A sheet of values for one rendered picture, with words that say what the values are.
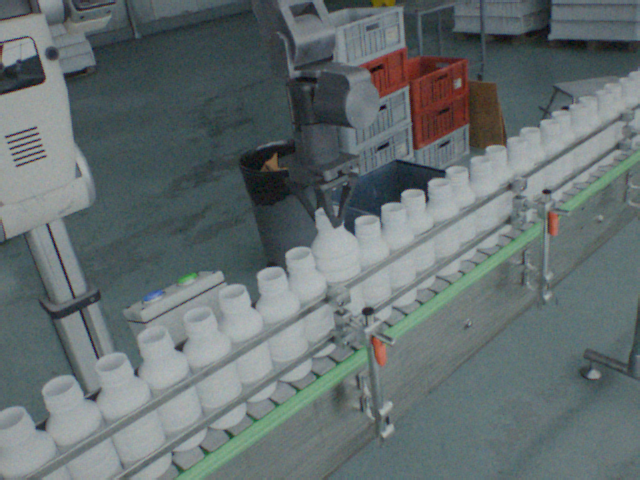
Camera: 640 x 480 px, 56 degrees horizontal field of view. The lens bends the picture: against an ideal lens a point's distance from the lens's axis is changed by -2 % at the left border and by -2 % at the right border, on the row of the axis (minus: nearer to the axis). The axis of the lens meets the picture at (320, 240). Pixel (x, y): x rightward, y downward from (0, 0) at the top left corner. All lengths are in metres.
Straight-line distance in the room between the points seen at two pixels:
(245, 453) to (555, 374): 1.75
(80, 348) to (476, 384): 1.47
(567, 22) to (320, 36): 6.88
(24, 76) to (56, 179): 0.20
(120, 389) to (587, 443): 1.73
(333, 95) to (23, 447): 0.51
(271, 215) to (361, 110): 2.10
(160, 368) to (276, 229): 2.13
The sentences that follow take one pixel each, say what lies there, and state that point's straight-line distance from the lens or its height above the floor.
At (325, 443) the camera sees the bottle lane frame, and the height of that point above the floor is 0.89.
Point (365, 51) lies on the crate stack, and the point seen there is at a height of 0.94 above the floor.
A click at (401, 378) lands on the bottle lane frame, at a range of 1.03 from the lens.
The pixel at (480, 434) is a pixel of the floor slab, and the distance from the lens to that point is 2.20.
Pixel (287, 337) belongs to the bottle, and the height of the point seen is 1.08.
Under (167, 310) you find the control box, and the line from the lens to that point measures 0.91.
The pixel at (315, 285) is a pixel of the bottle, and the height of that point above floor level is 1.13.
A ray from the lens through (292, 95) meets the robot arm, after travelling 0.79.
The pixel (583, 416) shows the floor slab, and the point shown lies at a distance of 2.30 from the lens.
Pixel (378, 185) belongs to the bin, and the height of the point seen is 0.90.
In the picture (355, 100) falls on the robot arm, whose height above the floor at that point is 1.38.
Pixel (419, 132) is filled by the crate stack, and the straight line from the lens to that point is 3.95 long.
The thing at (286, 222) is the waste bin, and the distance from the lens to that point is 2.81.
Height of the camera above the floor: 1.57
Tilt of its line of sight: 27 degrees down
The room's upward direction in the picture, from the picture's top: 8 degrees counter-clockwise
